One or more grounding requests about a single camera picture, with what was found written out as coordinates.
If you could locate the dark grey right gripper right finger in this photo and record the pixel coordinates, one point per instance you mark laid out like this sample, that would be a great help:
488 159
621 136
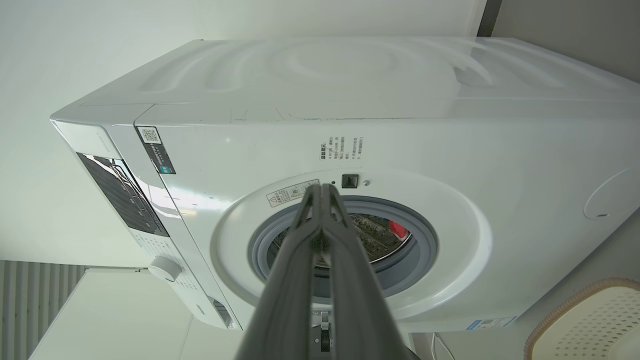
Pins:
357 310

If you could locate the cream perforated laundry basket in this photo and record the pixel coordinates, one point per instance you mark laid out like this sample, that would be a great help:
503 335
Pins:
595 325

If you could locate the white washing machine dial knob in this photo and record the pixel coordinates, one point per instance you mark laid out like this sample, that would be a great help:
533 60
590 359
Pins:
164 268

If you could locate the black glossy control display panel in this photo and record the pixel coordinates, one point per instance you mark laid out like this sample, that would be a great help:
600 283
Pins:
125 195

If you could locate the grey ribbed radiator panel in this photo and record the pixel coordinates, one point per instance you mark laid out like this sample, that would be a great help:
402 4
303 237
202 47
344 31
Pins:
30 305

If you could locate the dark QR code sticker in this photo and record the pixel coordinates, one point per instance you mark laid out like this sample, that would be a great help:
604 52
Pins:
157 150

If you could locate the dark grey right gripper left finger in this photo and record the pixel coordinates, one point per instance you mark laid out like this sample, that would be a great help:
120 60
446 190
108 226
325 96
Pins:
287 300

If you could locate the white cabinet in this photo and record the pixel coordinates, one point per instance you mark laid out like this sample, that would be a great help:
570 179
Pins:
115 320

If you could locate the red item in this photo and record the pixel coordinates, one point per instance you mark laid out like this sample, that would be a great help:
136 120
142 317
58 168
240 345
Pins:
397 229

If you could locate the white front-load washing machine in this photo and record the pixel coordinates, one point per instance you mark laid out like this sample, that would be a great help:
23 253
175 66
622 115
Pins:
450 125

